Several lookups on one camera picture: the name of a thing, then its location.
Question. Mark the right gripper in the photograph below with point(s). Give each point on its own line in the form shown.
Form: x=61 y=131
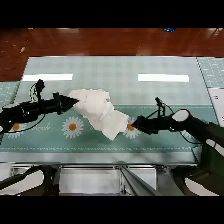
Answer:
x=144 y=124

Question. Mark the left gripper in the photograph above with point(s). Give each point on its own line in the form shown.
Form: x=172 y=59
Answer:
x=66 y=103

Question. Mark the white garment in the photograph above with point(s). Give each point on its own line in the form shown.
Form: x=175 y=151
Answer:
x=100 y=110

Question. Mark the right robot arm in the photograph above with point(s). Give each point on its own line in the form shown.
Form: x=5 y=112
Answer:
x=196 y=125

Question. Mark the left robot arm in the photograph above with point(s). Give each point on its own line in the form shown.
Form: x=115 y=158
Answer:
x=23 y=111

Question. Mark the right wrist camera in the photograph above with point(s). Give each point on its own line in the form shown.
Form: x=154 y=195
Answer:
x=160 y=105

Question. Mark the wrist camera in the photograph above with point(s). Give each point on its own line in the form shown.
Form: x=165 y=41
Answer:
x=160 y=105
x=39 y=87

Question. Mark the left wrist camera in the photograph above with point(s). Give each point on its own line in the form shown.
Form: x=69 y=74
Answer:
x=39 y=87

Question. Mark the silver frame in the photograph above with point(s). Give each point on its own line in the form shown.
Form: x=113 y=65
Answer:
x=110 y=180

